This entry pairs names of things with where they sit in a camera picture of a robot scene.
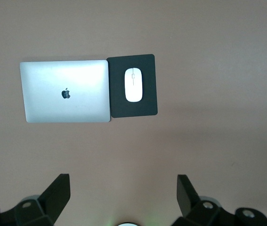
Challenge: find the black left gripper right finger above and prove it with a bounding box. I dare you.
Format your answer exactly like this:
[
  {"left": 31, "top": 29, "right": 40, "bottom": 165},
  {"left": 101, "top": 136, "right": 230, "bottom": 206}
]
[{"left": 170, "top": 174, "right": 267, "bottom": 226}]

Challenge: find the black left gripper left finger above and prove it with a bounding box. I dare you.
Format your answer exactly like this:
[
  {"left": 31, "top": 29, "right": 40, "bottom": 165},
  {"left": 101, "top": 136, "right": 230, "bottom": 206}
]
[{"left": 0, "top": 173, "right": 71, "bottom": 226}]

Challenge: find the white wireless mouse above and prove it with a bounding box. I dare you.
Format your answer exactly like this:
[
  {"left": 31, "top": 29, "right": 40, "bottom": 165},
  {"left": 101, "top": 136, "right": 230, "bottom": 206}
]
[{"left": 124, "top": 67, "right": 144, "bottom": 103}]

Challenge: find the black rectangular mouse pad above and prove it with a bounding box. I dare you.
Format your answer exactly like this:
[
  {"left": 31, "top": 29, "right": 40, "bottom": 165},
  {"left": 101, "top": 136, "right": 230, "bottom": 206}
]
[{"left": 106, "top": 54, "right": 158, "bottom": 119}]

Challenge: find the brown table cover sheet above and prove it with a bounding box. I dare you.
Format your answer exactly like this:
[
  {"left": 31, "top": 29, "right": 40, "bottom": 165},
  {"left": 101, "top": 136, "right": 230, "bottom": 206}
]
[{"left": 0, "top": 0, "right": 267, "bottom": 226}]

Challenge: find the silver closed laptop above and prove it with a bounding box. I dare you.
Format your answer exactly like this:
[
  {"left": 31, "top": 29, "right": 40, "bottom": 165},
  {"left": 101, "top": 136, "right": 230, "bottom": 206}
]
[{"left": 19, "top": 60, "right": 111, "bottom": 124}]

